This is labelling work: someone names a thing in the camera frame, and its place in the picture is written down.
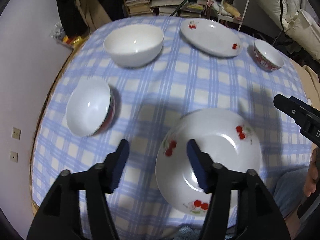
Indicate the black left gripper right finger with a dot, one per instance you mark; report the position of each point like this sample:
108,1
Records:
258,216

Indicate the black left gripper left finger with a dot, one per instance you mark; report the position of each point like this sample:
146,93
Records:
58,216

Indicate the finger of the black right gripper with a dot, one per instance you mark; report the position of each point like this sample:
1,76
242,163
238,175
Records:
290,106

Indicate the small red patterned bowl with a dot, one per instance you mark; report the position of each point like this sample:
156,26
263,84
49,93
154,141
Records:
267,57

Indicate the cherry plate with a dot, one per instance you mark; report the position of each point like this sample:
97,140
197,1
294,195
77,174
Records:
211,37
221,133

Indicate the white bowl red outside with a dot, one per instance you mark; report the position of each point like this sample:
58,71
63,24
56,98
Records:
90,108

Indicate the large white bowl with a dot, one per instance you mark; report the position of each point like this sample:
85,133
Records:
134,45

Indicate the person right hand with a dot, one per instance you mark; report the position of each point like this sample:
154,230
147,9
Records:
312,175

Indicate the beige blanket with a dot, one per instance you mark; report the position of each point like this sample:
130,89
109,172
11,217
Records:
310,83

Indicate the white padded duvet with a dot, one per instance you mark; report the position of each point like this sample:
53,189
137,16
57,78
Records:
292,17

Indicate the blue checked tablecloth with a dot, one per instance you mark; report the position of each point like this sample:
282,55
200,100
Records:
150,100

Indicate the white metal trolley cart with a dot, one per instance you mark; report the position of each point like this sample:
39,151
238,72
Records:
229,13

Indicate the yellow plastic bag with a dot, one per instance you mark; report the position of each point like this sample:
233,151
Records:
73,42

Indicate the stack of books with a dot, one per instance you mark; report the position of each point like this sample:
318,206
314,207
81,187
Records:
139,7

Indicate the lower wall socket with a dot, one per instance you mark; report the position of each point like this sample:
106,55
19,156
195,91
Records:
13,156

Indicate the wall socket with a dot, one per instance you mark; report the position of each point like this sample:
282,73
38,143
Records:
16,133
13,156

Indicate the upper wall socket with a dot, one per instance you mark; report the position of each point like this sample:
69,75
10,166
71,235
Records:
16,133

